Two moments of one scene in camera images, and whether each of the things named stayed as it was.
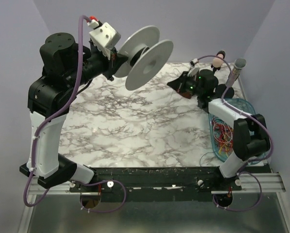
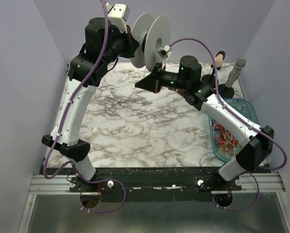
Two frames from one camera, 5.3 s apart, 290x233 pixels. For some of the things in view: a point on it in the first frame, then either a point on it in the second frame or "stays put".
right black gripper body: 184,83 -> 156,78
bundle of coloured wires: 223,135 stays put
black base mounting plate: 188,184 stays put
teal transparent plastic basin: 222,132 stays put
